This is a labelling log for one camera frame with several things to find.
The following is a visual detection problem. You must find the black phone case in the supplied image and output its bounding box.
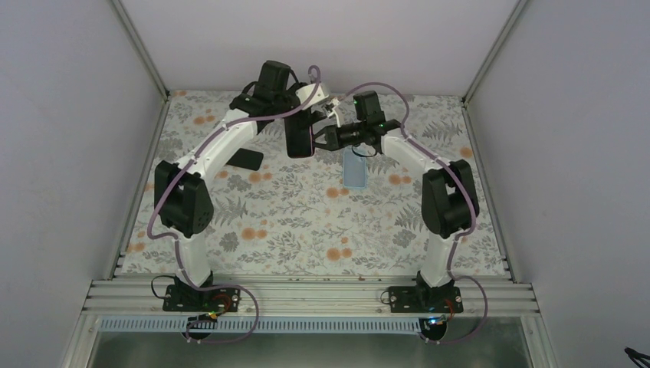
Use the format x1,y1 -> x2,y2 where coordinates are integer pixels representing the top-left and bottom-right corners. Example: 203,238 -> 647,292
284,114 -> 310,159

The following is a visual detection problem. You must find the light blue phone case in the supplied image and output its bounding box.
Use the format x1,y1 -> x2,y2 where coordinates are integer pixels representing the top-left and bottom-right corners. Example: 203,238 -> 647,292
343,147 -> 367,189

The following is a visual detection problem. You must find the black phone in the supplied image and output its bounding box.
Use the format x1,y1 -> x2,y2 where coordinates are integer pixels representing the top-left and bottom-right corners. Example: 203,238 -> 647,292
226,149 -> 264,171
304,126 -> 314,157

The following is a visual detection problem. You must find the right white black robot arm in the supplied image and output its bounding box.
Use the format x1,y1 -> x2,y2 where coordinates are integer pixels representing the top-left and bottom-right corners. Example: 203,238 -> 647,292
314,91 -> 480,312

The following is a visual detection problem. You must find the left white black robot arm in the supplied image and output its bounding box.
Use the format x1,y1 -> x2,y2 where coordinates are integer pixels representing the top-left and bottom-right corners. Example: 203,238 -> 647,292
147,61 -> 328,311

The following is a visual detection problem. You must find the floral table mat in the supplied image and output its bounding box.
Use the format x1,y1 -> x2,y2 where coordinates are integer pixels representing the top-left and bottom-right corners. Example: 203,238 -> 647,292
121,90 -> 507,277

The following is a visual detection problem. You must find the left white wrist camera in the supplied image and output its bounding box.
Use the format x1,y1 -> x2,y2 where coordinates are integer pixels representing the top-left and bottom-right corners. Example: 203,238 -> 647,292
295,83 -> 330,110

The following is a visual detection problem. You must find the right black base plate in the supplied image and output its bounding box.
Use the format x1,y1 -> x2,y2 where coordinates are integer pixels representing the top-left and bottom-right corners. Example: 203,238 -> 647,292
388,285 -> 464,314

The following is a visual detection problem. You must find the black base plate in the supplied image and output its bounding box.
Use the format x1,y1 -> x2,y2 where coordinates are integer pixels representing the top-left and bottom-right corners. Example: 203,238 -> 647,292
388,285 -> 464,314
162,284 -> 241,314

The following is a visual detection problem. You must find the right aluminium frame post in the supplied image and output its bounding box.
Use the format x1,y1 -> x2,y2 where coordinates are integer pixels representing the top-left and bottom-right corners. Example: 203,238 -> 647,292
462,0 -> 529,107

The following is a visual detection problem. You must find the aluminium frame post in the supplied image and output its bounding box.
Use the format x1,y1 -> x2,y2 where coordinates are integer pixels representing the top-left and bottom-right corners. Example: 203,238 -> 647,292
108,0 -> 169,100
462,0 -> 529,107

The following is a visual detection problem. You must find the left aluminium frame post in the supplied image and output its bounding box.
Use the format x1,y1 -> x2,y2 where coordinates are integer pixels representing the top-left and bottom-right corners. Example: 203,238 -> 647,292
108,0 -> 169,100

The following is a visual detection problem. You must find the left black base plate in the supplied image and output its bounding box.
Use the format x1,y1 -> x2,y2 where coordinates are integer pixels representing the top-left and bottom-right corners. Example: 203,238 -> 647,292
162,284 -> 241,314

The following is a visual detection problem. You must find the aluminium front rail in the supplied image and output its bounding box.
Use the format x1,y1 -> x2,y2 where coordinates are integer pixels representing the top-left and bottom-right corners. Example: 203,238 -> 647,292
82,275 -> 540,317

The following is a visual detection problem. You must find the slotted grey cable duct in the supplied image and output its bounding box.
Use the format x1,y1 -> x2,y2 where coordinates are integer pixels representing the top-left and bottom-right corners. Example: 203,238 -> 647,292
97,316 -> 421,334

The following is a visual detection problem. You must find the black cable bottom right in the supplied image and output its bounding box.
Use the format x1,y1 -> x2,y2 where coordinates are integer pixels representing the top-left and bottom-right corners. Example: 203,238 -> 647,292
624,347 -> 650,368

